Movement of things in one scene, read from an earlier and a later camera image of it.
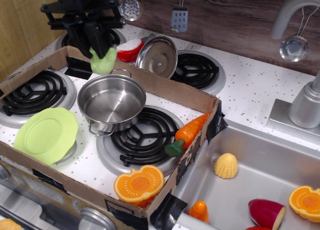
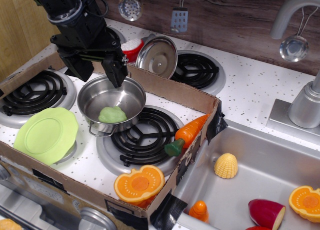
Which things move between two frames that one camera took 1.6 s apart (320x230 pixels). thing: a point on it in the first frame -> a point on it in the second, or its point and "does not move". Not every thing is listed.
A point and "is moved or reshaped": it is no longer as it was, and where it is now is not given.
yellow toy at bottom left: (7, 224) does not move
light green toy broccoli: (106, 65) is moved or reshaped
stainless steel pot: (111, 102) does not move
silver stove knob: (92, 218) does not move
